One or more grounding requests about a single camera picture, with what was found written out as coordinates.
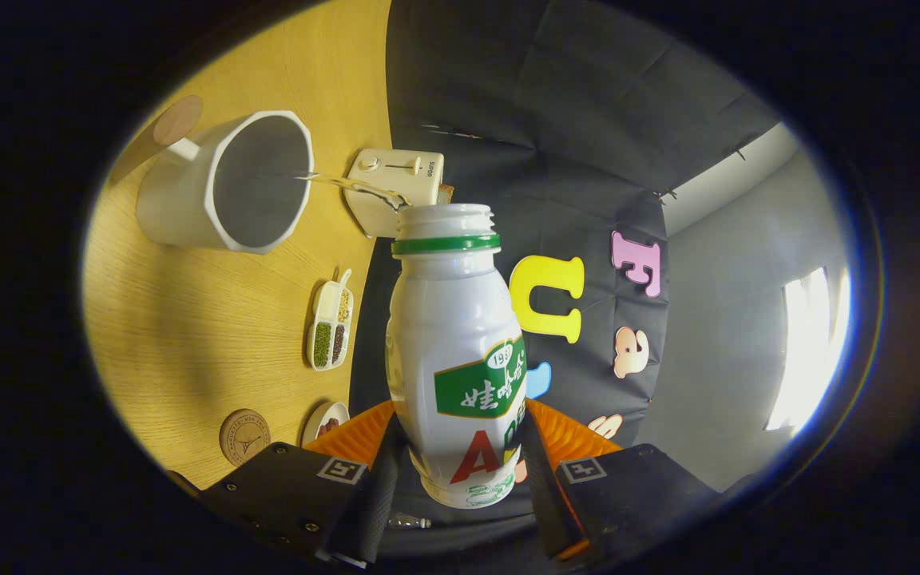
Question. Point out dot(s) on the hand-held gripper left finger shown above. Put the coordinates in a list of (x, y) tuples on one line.
[(292, 491)]

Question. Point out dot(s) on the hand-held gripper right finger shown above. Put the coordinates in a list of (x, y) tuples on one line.
[(636, 495)]

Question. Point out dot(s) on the round cork coaster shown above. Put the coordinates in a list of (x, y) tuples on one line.
[(244, 438)]

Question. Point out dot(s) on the white juice bottle green label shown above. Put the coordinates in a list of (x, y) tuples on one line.
[(444, 335)]

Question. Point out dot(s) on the clear juice stream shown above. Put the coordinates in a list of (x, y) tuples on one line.
[(356, 188)]

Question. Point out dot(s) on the clear plastic water bottle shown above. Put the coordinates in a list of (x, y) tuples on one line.
[(408, 521)]

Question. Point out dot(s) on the red sausage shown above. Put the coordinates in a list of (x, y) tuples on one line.
[(331, 426)]

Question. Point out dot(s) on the white round plate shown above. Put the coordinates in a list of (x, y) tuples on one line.
[(318, 415)]

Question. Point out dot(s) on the white divided condiment dish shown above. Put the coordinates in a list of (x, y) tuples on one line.
[(331, 335)]

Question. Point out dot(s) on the wooden table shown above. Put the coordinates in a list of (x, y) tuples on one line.
[(212, 319)]

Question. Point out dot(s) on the toasted bread slice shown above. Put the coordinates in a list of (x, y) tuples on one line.
[(446, 194)]

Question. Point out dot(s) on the white toaster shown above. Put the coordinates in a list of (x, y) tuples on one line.
[(396, 172)]

